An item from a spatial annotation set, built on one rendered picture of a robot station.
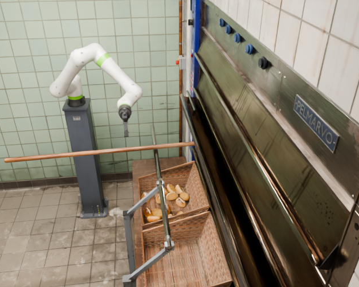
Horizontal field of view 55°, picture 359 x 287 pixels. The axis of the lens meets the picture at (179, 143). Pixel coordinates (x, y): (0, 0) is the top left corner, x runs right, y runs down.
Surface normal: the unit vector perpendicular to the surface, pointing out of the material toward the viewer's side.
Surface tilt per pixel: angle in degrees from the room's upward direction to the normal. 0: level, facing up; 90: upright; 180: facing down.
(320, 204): 70
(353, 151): 90
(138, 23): 90
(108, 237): 0
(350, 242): 90
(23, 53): 90
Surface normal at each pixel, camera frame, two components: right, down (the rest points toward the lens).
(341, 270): -0.99, 0.07
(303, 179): -0.93, -0.22
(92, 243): 0.00, -0.85
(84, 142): 0.09, 0.52
